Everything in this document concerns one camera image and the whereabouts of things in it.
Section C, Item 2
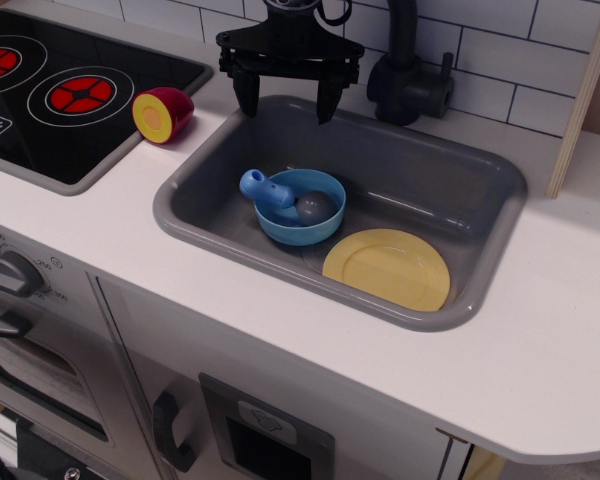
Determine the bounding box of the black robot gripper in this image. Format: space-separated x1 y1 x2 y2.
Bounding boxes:
216 7 364 124

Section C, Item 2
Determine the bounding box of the blue and grey toy spoon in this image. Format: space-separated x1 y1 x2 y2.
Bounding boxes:
239 169 339 226

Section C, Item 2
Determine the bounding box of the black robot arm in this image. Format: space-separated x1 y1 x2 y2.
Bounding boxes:
216 1 364 124

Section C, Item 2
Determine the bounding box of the blue plastic bowl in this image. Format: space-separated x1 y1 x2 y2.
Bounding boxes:
240 169 346 246

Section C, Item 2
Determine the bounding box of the grey plastic sink basin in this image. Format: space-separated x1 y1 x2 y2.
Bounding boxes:
153 96 527 332

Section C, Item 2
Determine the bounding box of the dark grey toy faucet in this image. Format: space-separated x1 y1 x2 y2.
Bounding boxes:
367 1 455 126

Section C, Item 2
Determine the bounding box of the red yellow toy fruit half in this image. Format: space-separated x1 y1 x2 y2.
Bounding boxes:
132 87 194 144

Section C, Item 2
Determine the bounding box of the yellow plastic plate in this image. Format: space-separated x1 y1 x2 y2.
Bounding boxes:
322 229 451 312

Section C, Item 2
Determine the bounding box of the black toy stovetop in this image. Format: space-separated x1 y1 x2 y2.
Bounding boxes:
0 9 212 196

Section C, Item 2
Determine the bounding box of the grey oven knob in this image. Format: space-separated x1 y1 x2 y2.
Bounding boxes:
0 251 45 298

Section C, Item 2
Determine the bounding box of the grey dishwasher control panel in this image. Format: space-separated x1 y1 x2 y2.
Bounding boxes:
199 373 335 480

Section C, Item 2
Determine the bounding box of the toy oven door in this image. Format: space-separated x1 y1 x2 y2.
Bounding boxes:
0 298 139 479

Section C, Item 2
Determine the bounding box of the light wooden side post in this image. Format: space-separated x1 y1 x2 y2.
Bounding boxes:
545 23 600 199

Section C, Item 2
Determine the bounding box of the dark grey cabinet handle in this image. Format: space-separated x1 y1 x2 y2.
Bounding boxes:
151 391 196 473

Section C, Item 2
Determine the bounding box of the grey oven door handle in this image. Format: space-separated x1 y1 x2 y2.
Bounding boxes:
0 311 33 338

